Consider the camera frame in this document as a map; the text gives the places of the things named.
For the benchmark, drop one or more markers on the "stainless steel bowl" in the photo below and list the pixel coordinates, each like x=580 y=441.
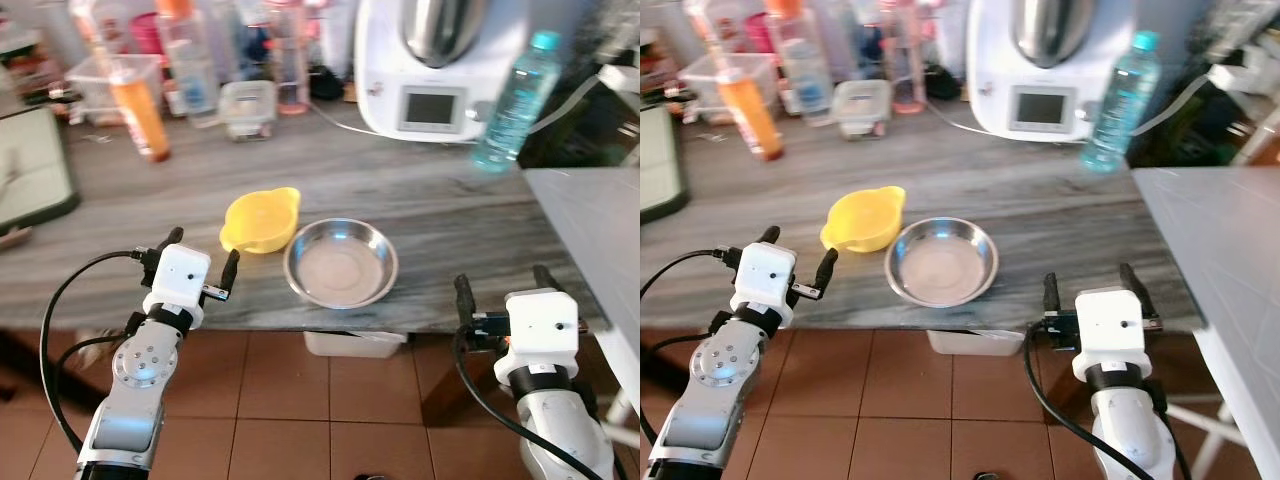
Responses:
x=340 y=265
x=942 y=263

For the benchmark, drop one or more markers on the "black framed tablet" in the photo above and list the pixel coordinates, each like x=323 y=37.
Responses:
x=30 y=165
x=660 y=160

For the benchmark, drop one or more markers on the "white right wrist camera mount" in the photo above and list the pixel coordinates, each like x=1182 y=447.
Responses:
x=1110 y=330
x=540 y=330

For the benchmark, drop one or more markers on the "clear plastic container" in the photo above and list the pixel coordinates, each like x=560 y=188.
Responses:
x=95 y=90
x=705 y=85

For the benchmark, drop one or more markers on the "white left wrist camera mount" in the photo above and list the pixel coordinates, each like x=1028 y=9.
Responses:
x=765 y=275
x=178 y=275

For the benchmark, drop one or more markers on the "clear blue water bottle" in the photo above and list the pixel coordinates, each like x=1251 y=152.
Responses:
x=515 y=100
x=1122 y=100

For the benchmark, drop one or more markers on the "white food processor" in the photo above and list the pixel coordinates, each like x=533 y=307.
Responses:
x=400 y=60
x=1000 y=60

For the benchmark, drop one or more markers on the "white plastic tub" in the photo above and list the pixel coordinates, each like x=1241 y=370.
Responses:
x=355 y=344
x=975 y=342

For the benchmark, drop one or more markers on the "yellow plastic bowl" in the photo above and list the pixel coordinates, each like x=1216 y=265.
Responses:
x=260 y=222
x=862 y=220

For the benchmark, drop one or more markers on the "clear bottle orange cap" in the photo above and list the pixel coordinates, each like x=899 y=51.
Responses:
x=805 y=70
x=190 y=70

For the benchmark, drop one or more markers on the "orange liquid bottle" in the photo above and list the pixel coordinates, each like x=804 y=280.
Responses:
x=755 y=115
x=142 y=115

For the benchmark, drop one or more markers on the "white table frame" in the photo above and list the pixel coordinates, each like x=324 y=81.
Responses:
x=620 y=405
x=1210 y=425

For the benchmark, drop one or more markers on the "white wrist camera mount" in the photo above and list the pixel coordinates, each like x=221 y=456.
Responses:
x=1110 y=330
x=540 y=330
x=765 y=275
x=178 y=275

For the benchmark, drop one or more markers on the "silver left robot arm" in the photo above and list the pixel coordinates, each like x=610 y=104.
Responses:
x=725 y=365
x=140 y=365

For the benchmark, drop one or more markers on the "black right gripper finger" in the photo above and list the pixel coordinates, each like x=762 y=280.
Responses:
x=1051 y=292
x=1133 y=280
x=547 y=278
x=465 y=298

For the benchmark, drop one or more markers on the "tall pink bottle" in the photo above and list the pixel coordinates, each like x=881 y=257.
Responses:
x=905 y=62
x=290 y=65

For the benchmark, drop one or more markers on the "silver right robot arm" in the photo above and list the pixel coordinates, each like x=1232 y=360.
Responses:
x=560 y=430
x=1130 y=430

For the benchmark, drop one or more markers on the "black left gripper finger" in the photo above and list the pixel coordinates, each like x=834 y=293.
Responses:
x=229 y=275
x=768 y=236
x=827 y=272
x=172 y=238

